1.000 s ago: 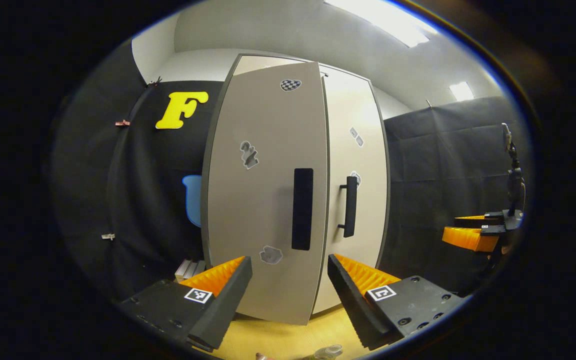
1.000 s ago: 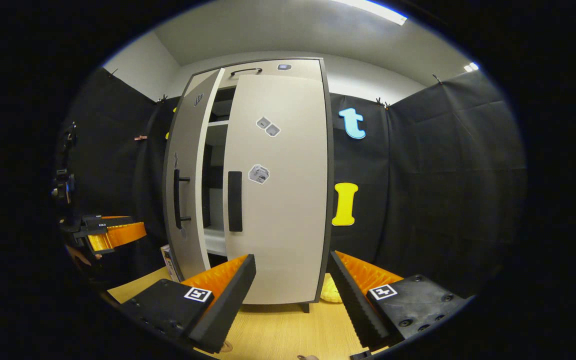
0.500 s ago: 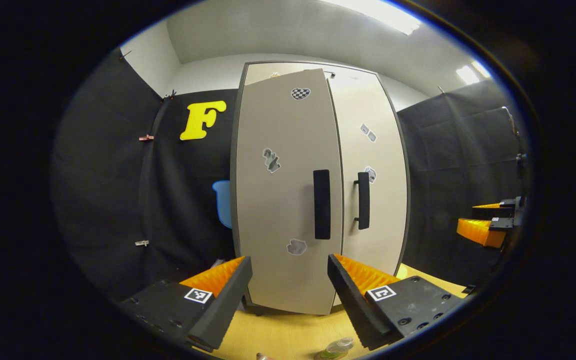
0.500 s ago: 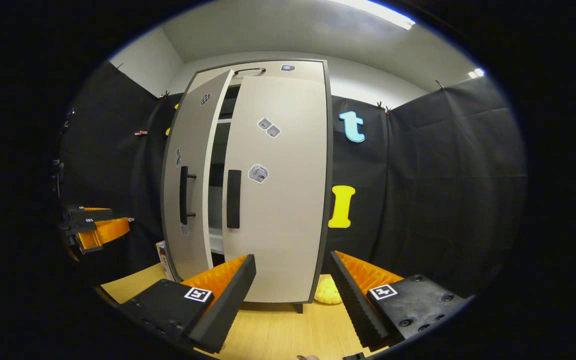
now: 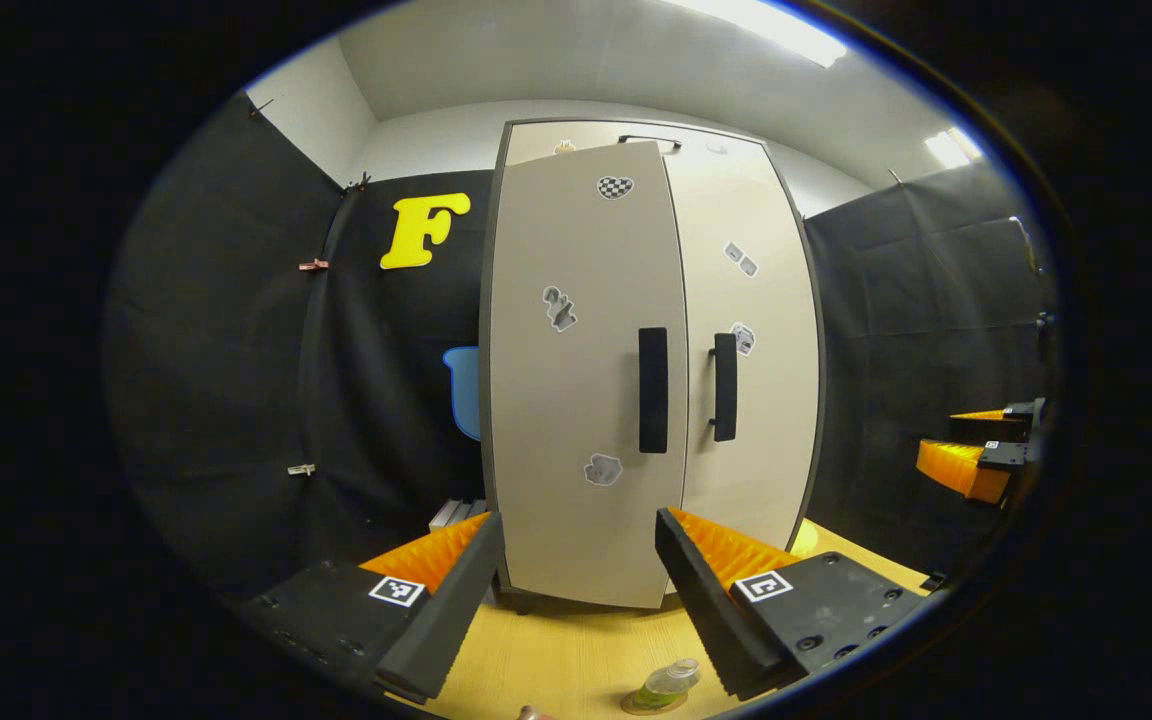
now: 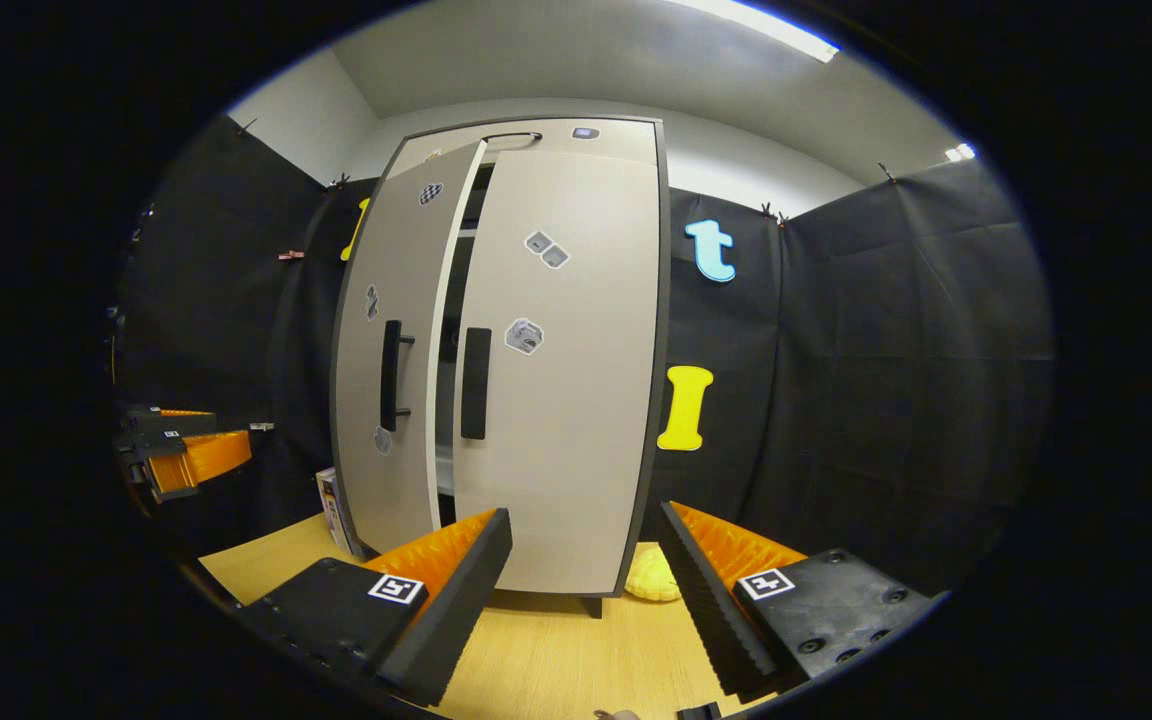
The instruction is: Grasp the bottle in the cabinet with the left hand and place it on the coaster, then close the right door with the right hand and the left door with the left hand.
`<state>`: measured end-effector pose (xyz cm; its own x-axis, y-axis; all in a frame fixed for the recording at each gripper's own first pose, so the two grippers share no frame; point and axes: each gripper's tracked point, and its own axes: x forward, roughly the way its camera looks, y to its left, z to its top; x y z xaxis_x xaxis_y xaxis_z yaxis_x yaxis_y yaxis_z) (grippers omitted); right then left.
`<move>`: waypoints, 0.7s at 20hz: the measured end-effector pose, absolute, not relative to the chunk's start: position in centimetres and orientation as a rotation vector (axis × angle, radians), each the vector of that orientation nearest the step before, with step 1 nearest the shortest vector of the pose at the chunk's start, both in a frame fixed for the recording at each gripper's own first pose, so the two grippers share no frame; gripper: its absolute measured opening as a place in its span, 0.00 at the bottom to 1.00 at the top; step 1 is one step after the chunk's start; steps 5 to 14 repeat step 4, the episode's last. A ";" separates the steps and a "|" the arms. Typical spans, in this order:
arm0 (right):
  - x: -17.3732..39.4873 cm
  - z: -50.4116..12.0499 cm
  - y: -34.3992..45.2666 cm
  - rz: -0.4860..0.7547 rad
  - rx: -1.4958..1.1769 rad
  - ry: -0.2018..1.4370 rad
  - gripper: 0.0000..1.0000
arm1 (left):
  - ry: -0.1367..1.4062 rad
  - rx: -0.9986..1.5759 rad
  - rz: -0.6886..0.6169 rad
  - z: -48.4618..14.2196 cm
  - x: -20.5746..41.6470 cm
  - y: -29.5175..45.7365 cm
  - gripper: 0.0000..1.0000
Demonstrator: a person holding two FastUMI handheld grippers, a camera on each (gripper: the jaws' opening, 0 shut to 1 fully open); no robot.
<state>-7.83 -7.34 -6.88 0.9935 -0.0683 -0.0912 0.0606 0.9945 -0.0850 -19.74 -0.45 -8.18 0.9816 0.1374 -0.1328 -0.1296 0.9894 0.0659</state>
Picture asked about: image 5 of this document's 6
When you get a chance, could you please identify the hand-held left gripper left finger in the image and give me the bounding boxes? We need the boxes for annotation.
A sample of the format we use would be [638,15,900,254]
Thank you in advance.
[236,512,507,706]

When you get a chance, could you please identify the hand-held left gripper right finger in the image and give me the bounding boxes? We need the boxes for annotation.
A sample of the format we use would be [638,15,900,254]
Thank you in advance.
[654,507,937,701]

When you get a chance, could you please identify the green label plastic bottle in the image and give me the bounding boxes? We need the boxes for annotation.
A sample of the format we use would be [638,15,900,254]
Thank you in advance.
[633,657,702,711]

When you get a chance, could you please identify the grey stickers white cabinet door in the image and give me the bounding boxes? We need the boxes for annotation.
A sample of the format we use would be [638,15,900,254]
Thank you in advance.
[658,140,822,553]

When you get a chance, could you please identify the checkered sticker white cabinet door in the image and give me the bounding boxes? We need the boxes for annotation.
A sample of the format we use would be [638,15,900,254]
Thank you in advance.
[484,140,689,611]

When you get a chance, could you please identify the white and grey cabinet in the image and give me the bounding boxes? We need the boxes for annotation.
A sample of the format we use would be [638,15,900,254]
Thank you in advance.
[478,118,829,613]

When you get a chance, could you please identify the white cabinet drawer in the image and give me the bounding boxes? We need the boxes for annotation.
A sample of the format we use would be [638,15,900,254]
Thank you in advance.
[506,120,769,166]

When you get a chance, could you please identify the grey metal bars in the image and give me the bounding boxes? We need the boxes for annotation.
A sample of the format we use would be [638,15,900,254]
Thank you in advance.
[429,497,489,533]

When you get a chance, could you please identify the small ceiling light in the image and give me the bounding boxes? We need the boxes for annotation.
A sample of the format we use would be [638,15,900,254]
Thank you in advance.
[924,125,984,171]

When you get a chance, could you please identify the black backdrop cloth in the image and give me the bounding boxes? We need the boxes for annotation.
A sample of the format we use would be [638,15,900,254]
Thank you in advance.
[106,90,1052,601]

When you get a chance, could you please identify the long ceiling light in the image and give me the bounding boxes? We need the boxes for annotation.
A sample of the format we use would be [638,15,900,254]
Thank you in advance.
[656,0,849,69]

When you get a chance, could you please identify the black door handle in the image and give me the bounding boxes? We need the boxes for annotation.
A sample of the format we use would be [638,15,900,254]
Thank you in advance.
[708,332,740,443]
[637,326,670,455]

